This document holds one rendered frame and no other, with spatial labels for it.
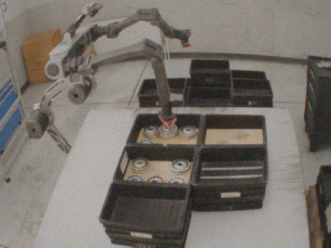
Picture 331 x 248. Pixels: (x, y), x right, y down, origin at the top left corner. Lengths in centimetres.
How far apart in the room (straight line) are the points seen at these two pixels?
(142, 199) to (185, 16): 339
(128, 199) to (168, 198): 21
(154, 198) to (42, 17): 420
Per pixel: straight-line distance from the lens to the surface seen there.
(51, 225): 203
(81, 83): 220
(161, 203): 181
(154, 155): 203
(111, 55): 173
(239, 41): 496
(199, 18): 484
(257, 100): 307
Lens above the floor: 216
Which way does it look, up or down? 35 degrees down
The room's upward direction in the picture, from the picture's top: 8 degrees counter-clockwise
